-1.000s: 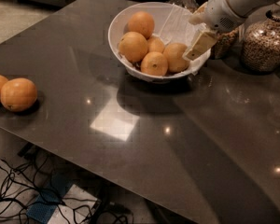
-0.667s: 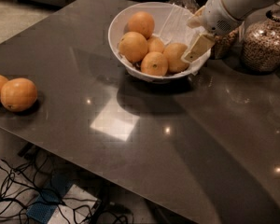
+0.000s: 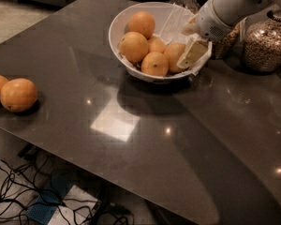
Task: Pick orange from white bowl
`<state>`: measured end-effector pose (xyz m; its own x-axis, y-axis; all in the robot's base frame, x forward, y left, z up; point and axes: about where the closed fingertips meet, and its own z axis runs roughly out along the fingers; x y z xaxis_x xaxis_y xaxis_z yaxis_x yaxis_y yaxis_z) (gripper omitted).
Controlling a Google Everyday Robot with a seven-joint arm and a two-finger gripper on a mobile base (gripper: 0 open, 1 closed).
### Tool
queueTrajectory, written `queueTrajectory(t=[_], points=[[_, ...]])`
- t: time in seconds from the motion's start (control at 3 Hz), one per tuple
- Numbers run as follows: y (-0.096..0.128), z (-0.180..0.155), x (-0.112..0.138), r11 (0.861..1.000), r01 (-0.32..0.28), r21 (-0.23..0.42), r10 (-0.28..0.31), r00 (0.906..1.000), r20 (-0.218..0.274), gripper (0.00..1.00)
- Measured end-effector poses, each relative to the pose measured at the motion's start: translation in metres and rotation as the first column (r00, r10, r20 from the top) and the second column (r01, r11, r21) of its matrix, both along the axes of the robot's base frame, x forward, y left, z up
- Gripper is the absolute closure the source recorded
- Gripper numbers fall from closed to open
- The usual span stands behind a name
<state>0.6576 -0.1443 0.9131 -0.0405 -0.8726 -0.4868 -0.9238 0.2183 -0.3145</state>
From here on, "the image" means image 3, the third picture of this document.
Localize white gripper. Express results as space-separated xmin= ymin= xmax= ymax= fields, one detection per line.
xmin=177 ymin=0 xmax=233 ymax=69

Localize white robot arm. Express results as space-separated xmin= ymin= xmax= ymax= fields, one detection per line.
xmin=183 ymin=0 xmax=281 ymax=73

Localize white bowl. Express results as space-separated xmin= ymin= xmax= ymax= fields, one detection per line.
xmin=109 ymin=2 xmax=212 ymax=83

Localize small middle orange in bowl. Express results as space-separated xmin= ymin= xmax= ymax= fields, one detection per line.
xmin=148 ymin=37 xmax=166 ymax=53

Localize white paper liner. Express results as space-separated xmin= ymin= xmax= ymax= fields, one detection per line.
xmin=109 ymin=2 xmax=212 ymax=83

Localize glass jar of nuts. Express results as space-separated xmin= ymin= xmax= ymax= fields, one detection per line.
xmin=212 ymin=24 xmax=240 ymax=59

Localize glass jar of cereal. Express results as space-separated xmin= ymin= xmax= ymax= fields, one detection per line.
xmin=242 ymin=10 xmax=281 ymax=73

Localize orange on table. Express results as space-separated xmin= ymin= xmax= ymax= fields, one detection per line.
xmin=0 ymin=78 xmax=37 ymax=113

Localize blue white box on floor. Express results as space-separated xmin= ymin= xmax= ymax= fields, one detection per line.
xmin=27 ymin=174 xmax=100 ymax=225

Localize black cables on floor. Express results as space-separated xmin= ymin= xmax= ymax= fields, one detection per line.
xmin=0 ymin=143 xmax=135 ymax=225

